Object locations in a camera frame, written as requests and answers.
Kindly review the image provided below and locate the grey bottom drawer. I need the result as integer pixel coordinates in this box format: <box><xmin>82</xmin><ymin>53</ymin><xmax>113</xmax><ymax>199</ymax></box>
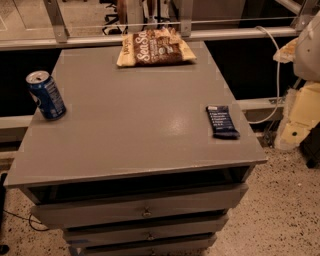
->
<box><xmin>69</xmin><ymin>233</ymin><xmax>217</xmax><ymax>256</ymax></box>

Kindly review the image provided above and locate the grey drawer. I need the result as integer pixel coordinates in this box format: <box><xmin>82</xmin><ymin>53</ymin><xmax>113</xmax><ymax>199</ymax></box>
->
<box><xmin>31</xmin><ymin>183</ymin><xmax>248</xmax><ymax>229</ymax></box>
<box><xmin>69</xmin><ymin>233</ymin><xmax>217</xmax><ymax>256</ymax></box>
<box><xmin>63</xmin><ymin>212</ymin><xmax>228</xmax><ymax>248</ymax></box>

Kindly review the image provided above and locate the blue soda can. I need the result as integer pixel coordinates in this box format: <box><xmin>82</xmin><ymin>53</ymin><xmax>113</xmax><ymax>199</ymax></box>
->
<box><xmin>26</xmin><ymin>70</ymin><xmax>66</xmax><ymax>120</ymax></box>

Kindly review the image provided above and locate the metal railing frame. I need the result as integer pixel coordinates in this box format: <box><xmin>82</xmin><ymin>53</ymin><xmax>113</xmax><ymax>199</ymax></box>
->
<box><xmin>0</xmin><ymin>0</ymin><xmax>319</xmax><ymax>51</ymax></box>

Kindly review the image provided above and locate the grey drawer cabinet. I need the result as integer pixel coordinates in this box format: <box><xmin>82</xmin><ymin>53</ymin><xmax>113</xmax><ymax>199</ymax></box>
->
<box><xmin>3</xmin><ymin>41</ymin><xmax>269</xmax><ymax>256</ymax></box>

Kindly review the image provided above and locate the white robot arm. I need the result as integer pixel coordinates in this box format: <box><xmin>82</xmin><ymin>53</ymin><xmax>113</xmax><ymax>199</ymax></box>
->
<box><xmin>273</xmin><ymin>11</ymin><xmax>320</xmax><ymax>150</ymax></box>

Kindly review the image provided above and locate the black floor cable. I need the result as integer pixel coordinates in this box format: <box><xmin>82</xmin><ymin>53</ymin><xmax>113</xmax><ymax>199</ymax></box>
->
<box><xmin>2</xmin><ymin>209</ymin><xmax>51</xmax><ymax>233</ymax></box>

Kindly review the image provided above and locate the white cable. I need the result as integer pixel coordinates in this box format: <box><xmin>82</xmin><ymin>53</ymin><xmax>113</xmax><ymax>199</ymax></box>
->
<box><xmin>247</xmin><ymin>25</ymin><xmax>282</xmax><ymax>126</ymax></box>

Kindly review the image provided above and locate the grey top drawer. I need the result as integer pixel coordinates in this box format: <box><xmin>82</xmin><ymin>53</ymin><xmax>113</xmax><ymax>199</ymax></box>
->
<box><xmin>31</xmin><ymin>183</ymin><xmax>248</xmax><ymax>229</ymax></box>

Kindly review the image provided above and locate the blue rxbar blueberry bar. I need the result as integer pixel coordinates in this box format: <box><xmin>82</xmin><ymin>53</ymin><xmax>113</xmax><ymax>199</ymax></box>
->
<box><xmin>206</xmin><ymin>106</ymin><xmax>240</xmax><ymax>139</ymax></box>

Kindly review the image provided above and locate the brown chip bag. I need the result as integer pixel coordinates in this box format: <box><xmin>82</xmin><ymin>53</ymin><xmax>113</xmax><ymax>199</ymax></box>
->
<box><xmin>117</xmin><ymin>28</ymin><xmax>196</xmax><ymax>67</ymax></box>

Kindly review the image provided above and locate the grey middle drawer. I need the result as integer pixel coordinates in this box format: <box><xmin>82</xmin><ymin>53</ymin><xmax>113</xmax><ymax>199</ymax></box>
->
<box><xmin>63</xmin><ymin>212</ymin><xmax>228</xmax><ymax>248</ymax></box>

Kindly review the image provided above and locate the black office chair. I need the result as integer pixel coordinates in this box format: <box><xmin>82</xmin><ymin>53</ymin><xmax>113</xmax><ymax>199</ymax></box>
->
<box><xmin>99</xmin><ymin>0</ymin><xmax>127</xmax><ymax>35</ymax></box>

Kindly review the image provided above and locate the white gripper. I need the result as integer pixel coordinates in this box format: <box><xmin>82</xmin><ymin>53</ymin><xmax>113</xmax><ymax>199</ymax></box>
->
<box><xmin>273</xmin><ymin>38</ymin><xmax>320</xmax><ymax>151</ymax></box>

